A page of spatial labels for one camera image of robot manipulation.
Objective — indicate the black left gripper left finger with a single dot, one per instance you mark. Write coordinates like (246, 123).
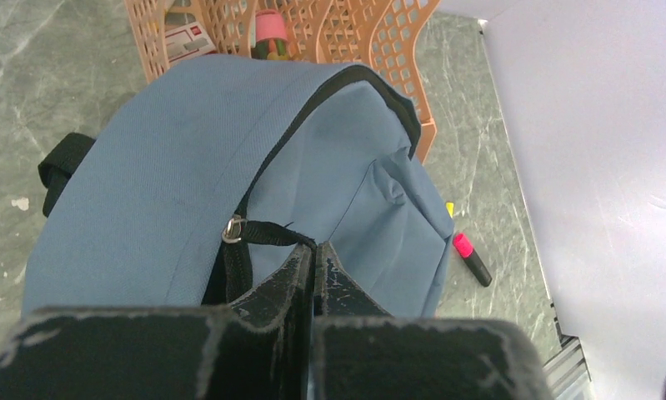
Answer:
(254, 348)

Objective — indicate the orange plastic file organizer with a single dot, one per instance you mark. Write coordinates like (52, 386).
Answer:
(380, 34)

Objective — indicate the yellow white marker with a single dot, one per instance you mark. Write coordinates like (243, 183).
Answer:
(450, 208)

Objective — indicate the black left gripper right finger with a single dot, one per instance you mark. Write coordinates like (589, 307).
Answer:
(360, 351)

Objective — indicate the pink black highlighter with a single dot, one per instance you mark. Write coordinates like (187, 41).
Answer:
(471, 259)

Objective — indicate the aluminium frame rail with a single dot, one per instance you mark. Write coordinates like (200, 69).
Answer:
(567, 372)

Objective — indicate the blue student backpack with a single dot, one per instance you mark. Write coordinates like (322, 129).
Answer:
(184, 197)

